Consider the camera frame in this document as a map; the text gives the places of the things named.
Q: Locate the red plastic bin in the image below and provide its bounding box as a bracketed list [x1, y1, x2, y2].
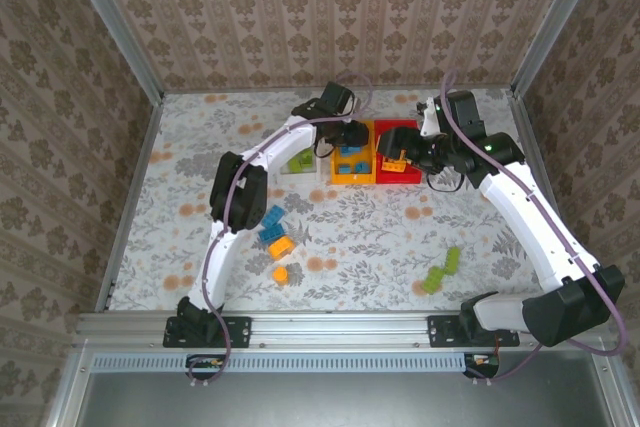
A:
[373, 119, 424, 185]

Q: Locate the yellow plastic bin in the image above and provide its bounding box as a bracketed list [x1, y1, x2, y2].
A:
[330, 119, 376, 186]

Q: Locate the clear white plastic bin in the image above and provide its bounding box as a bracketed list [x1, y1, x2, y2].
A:
[276, 146, 321, 186]

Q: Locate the grey metal panel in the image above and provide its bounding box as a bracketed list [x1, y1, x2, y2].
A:
[44, 371, 626, 427]

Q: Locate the thin black left wrist cable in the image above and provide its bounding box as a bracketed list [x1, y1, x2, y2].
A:
[313, 141, 341, 161]

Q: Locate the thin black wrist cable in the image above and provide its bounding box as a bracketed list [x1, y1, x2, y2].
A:
[313, 141, 341, 161]
[427, 169, 464, 193]

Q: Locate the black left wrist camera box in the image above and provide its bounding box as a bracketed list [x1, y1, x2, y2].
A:
[318, 81, 361, 116]

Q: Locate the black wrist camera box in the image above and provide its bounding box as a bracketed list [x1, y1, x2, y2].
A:
[418, 90, 485, 141]
[318, 81, 361, 116]

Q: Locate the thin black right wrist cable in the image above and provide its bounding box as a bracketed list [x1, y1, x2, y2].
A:
[427, 169, 464, 193]

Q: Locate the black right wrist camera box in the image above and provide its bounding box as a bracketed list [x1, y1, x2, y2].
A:
[418, 90, 485, 141]

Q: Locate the aluminium side rail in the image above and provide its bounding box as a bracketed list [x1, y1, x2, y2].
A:
[507, 90, 574, 258]
[94, 94, 165, 312]

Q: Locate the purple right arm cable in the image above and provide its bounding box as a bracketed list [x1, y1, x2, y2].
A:
[442, 69, 630, 388]

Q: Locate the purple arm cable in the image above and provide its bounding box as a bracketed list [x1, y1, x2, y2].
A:
[187, 71, 374, 391]
[442, 69, 630, 388]

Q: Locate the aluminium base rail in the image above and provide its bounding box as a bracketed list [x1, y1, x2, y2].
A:
[74, 311, 541, 348]

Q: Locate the aluminium frame post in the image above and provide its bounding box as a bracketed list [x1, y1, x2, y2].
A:
[58, 0, 165, 106]
[509, 0, 610, 98]

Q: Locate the grey slotted cable duct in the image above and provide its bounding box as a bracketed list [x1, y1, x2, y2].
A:
[92, 352, 469, 374]

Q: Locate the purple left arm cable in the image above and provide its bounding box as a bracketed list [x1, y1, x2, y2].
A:
[187, 71, 374, 391]

